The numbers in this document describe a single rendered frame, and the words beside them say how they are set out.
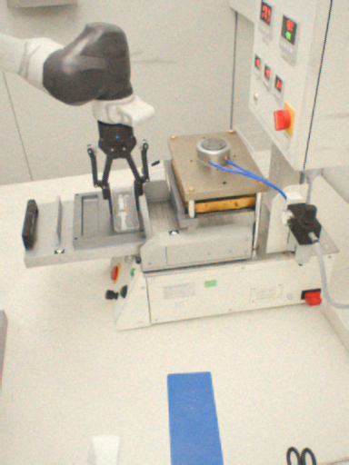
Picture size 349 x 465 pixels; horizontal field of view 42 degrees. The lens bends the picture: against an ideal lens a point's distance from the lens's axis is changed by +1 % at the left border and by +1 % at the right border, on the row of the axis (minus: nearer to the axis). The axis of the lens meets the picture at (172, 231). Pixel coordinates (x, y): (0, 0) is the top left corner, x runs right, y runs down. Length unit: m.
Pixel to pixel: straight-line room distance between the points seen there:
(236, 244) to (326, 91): 0.37
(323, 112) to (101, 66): 0.42
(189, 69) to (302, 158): 1.71
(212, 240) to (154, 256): 0.13
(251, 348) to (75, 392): 0.41
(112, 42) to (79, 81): 0.10
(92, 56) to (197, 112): 1.83
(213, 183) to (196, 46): 1.65
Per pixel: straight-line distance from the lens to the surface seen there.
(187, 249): 1.00
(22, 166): 2.74
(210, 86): 2.65
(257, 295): 1.14
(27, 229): 1.08
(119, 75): 0.92
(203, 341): 1.12
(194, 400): 1.03
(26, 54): 0.96
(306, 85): 0.89
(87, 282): 1.29
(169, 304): 1.10
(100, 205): 1.14
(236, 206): 1.01
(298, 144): 0.93
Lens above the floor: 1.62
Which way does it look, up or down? 38 degrees down
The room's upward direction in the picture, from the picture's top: 3 degrees counter-clockwise
